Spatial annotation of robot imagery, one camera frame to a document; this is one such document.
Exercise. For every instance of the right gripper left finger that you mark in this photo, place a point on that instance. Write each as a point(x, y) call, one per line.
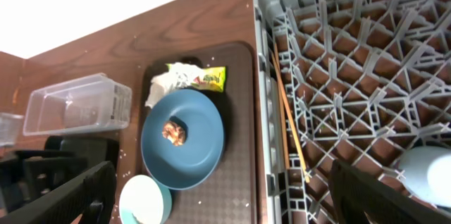
point(90, 197)

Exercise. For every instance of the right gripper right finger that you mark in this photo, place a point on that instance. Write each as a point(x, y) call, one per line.
point(359, 198)

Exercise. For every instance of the light blue cup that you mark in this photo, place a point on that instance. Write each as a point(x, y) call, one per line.
point(426, 174)

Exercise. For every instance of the dark blue plate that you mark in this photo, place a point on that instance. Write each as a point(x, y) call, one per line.
point(186, 166)

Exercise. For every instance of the brown food scrap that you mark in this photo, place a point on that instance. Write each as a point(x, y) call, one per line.
point(174, 133)

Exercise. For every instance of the yellow green snack wrapper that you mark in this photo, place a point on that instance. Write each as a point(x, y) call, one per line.
point(212, 79)

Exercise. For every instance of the grey dishwasher rack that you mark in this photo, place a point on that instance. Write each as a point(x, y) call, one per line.
point(366, 80)

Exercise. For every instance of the light blue rice bowl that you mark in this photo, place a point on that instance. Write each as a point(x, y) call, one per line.
point(143, 200)

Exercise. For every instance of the black plastic tray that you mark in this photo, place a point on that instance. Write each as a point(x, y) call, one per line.
point(28, 174)

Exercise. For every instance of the clear plastic bin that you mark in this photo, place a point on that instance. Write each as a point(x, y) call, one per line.
point(88, 104)

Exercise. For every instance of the brown serving tray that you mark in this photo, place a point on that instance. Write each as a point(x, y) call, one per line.
point(229, 194)

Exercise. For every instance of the white crumpled napkin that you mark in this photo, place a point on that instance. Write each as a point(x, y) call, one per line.
point(158, 88)

